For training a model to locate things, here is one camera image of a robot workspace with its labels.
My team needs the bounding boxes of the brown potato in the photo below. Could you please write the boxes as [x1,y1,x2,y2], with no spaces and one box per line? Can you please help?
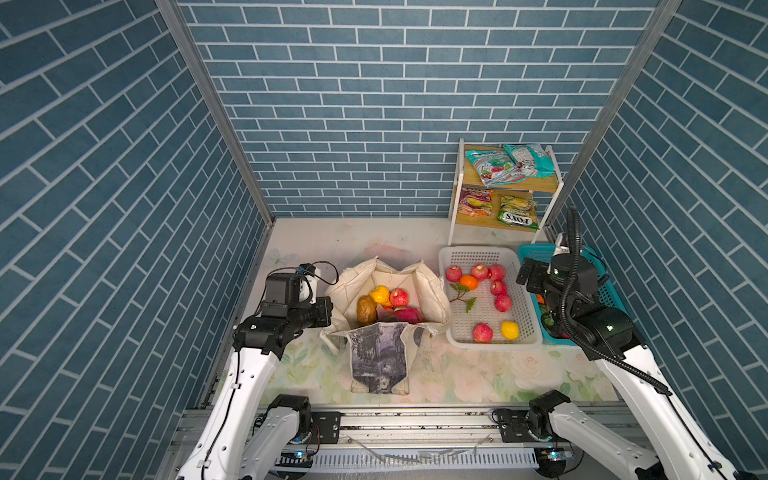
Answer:
[356,295,378,326]

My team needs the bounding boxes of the yellow orange fruit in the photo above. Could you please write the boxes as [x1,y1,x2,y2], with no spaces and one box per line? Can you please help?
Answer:
[370,285,392,308]

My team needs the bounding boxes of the beige canvas grocery bag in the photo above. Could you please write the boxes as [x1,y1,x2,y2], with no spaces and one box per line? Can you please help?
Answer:
[320,257,451,395]

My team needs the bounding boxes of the red apple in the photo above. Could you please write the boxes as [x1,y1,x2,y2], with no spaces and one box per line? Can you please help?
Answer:
[389,288,410,308]
[445,265,463,283]
[494,294,513,313]
[472,323,494,344]
[490,280,508,296]
[471,264,490,282]

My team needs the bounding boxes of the pink dragon fruit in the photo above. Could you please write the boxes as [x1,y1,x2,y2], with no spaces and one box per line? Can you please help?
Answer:
[376,305,424,324]

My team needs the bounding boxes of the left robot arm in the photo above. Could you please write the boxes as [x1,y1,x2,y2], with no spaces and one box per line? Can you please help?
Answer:
[175,262,333,479]

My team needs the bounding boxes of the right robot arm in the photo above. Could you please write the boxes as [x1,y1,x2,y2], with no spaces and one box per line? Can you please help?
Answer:
[516,231,753,479]

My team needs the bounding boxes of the green Fox's candy bag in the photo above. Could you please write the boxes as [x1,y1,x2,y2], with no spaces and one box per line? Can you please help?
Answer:
[497,195,539,230]

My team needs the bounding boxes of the red yellow snack bag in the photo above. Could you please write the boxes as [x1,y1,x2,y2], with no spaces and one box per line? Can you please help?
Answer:
[458,187,493,217]

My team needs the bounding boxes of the teal snack bag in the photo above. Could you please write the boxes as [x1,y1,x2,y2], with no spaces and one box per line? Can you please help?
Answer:
[503,144,555,178]

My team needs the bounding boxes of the teal plastic basket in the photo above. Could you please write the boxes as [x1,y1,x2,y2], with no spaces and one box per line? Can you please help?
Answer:
[518,243,627,348]

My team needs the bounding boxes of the yellow lemon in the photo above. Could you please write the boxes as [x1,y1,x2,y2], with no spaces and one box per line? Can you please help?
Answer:
[500,321,520,341]

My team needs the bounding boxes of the white plastic basket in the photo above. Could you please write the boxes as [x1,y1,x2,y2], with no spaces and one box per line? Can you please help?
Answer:
[438,246,542,351]

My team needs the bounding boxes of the red apple top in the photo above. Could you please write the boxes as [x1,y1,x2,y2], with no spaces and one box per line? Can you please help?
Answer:
[471,264,490,282]

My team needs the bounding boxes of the small orange tangerine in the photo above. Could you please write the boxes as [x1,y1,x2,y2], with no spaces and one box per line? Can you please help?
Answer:
[459,275,479,291]

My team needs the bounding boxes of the white wooden shelf rack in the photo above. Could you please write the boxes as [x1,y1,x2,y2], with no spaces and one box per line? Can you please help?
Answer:
[447,137,564,246]

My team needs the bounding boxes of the green leaf twig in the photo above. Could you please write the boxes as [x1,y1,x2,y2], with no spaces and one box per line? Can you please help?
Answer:
[450,282,476,313]

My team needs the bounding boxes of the aluminium rail base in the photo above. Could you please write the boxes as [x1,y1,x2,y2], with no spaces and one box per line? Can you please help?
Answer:
[155,403,685,480]

